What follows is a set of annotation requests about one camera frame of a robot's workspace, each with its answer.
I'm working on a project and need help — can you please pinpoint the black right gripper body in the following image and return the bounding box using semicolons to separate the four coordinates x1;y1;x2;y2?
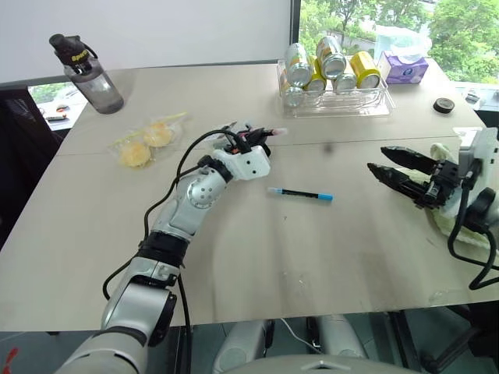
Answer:
414;157;468;209

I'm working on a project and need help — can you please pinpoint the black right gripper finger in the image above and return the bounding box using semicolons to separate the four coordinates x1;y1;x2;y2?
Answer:
367;162;426;200
380;145;435;175

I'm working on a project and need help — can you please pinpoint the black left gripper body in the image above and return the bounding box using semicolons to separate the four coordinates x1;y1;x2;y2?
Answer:
213;131;273;156

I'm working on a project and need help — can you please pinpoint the black pen with blue cap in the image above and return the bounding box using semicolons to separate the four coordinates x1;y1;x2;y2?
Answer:
267;186;334;203

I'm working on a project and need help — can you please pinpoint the pale green towel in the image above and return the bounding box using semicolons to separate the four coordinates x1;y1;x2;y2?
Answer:
427;143;497;251

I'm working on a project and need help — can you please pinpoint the small black round lid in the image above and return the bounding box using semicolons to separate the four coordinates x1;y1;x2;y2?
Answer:
434;97;455;115

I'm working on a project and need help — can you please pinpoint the clear plastic pastry bag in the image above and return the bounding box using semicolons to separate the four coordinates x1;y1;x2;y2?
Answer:
108;111;189;170

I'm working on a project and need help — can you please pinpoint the yellow drink can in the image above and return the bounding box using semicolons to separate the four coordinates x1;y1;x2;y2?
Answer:
349;51;382;90
303;56;327;93

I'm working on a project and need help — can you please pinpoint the silver can with orange print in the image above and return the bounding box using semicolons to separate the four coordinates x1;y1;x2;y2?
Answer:
315;36;348;78
285;42;315;87

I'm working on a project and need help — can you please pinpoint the clear plastic can rack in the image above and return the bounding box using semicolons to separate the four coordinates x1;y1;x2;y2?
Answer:
276;58;398;119

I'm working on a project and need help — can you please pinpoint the purple tissue box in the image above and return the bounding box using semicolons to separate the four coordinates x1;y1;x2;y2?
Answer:
378;50;430;86

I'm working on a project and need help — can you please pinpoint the round yellow pastry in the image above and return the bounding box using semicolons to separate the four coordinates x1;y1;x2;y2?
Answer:
119;141;152;169
143;122;174;148

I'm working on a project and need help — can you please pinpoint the silver drink can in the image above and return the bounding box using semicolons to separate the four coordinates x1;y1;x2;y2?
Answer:
334;72;358;94

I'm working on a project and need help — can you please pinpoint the white partition panel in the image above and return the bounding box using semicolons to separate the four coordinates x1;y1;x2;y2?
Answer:
0;0;294;86

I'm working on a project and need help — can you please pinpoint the grey sports water bottle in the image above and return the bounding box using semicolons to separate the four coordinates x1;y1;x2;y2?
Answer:
48;34;125;115

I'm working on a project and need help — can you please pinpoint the black table leg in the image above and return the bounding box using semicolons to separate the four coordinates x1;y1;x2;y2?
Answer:
388;310;423;371

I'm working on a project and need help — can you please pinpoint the black chair base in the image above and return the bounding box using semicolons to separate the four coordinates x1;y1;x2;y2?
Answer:
422;305;499;374

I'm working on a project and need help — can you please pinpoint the grey rounded robot shell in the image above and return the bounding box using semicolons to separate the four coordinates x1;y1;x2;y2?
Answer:
212;319;274;374
307;313;370;360

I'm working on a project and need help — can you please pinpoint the grey robot waist cover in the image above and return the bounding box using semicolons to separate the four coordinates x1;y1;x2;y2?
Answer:
218;352;426;374

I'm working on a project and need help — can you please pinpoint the black mesh office chair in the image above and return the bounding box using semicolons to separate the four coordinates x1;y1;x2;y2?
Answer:
0;87;63;250

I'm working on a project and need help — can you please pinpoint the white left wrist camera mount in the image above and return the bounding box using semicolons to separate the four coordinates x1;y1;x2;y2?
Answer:
212;144;272;182

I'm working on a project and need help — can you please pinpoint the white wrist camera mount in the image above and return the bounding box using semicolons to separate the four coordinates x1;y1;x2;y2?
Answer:
456;127;499;206
212;144;272;182

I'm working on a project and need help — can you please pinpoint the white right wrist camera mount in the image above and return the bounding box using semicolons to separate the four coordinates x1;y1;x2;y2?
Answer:
456;127;499;206

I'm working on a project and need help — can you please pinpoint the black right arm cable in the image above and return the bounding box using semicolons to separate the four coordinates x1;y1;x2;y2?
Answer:
446;157;499;291

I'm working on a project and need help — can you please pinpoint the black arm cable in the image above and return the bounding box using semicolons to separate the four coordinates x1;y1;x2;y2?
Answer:
446;157;499;291
102;129;253;374

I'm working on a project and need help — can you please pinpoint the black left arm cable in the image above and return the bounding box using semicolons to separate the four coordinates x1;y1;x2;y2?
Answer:
102;129;253;374

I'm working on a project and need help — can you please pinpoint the thin white cable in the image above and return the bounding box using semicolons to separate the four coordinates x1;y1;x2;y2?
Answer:
280;317;324;354

